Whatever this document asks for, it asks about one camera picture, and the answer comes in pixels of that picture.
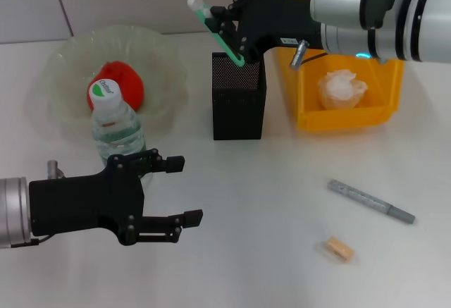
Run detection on white paper ball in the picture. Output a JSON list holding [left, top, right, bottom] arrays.
[[316, 68, 370, 111]]

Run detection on left gripper cable with connector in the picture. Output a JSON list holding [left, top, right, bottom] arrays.
[[30, 159, 67, 247]]

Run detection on yellow plastic bin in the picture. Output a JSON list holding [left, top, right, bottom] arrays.
[[274, 0, 405, 132]]

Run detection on small beige eraser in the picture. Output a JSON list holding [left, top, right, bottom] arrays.
[[323, 236, 355, 263]]

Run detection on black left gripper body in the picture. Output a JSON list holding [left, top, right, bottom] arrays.
[[28, 153, 145, 246]]

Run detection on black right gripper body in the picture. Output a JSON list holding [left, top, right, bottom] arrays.
[[237, 0, 323, 64]]

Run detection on grey marker pen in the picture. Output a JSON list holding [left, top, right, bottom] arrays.
[[327, 178, 416, 225]]

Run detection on red-orange toy orange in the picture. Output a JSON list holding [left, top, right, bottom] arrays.
[[87, 60, 144, 113]]

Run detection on pale green glass fruit plate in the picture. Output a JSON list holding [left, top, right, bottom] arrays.
[[37, 24, 191, 136]]

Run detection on black mesh pen holder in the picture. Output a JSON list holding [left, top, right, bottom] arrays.
[[211, 51, 267, 142]]

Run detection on mint green utility knife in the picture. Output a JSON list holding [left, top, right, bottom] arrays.
[[187, 0, 246, 68]]

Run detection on clear green-label water bottle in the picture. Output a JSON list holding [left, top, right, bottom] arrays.
[[87, 78, 153, 182]]

